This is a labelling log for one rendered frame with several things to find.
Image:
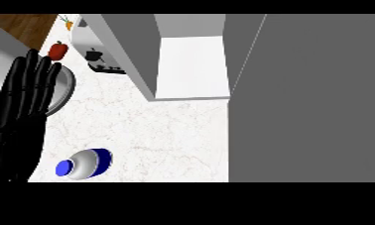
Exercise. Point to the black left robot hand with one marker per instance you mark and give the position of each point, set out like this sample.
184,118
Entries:
21,110

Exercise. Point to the blue capped water bottle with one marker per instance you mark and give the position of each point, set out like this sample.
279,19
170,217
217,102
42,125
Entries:
88,163

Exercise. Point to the grey open cabinet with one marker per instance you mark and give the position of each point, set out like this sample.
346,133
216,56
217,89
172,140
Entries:
176,60

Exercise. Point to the large grey cabinet door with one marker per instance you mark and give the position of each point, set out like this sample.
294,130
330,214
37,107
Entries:
303,103

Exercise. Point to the grey round plate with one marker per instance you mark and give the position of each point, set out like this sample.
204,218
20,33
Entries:
62,89

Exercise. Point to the red bell pepper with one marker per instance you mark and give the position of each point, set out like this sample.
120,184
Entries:
58,51

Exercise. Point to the orange carrot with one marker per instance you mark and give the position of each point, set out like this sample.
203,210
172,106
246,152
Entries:
68,23

